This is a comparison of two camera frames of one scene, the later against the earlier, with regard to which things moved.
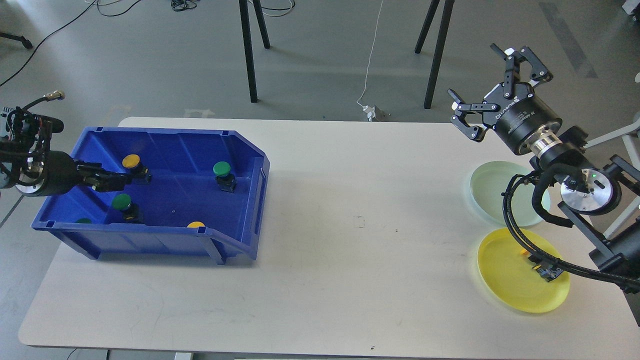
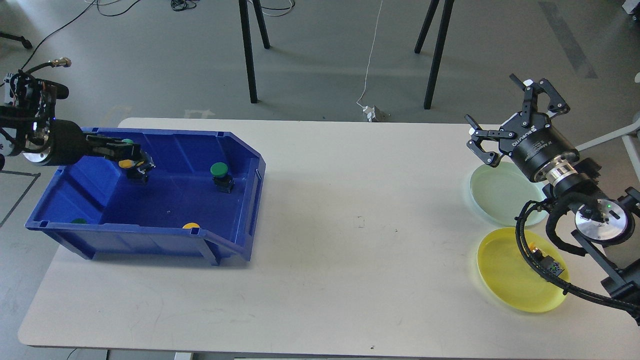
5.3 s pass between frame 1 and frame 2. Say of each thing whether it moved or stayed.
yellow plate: stayed
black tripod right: stayed
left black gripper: moved
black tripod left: stayed
